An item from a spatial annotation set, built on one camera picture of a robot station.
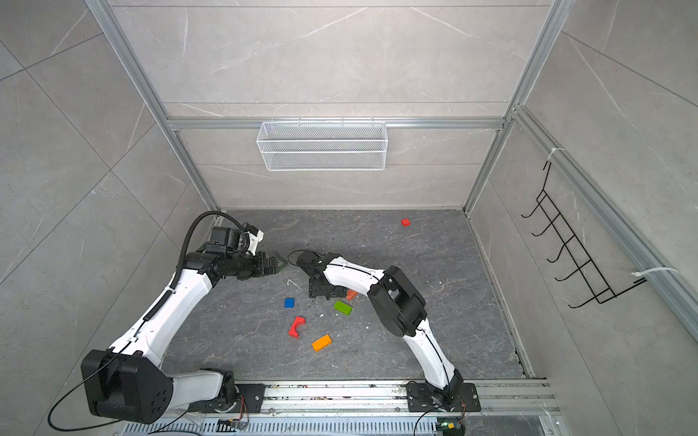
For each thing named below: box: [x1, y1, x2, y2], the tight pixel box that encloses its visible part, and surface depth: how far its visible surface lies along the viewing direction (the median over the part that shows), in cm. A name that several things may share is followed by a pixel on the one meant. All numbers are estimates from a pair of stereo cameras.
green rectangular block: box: [333, 299, 353, 317], surface depth 92 cm
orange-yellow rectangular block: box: [310, 334, 332, 353], surface depth 84 cm
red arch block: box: [289, 316, 307, 339], surface depth 87 cm
